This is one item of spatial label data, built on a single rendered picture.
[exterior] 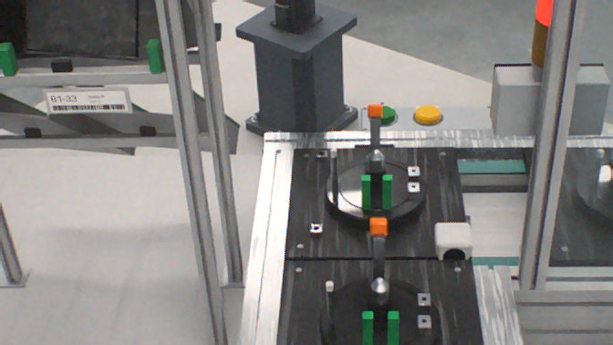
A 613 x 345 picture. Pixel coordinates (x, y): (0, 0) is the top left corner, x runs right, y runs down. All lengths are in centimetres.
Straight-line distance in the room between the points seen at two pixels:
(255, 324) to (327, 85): 54
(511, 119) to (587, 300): 28
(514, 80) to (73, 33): 47
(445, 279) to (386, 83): 65
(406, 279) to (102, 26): 48
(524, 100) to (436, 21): 273
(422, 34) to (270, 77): 218
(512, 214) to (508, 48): 228
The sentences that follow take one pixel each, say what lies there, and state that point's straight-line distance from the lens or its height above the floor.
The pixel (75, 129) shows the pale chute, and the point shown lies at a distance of 119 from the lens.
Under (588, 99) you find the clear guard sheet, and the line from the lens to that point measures 103.
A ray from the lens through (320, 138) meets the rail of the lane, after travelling 142.
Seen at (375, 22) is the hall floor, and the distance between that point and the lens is 376.
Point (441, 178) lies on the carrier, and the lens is 132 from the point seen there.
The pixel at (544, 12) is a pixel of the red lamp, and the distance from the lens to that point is 99.
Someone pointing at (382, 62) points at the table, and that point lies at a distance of 180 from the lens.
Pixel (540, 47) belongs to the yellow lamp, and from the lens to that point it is 101.
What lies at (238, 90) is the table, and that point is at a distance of 174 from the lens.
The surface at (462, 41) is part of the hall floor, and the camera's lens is 363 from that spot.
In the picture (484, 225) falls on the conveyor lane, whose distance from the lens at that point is 133.
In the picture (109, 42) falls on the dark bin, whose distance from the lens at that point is 98.
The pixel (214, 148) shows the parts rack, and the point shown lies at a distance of 118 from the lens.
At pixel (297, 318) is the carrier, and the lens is 112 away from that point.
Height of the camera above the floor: 178
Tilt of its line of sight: 37 degrees down
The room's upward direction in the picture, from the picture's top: 3 degrees counter-clockwise
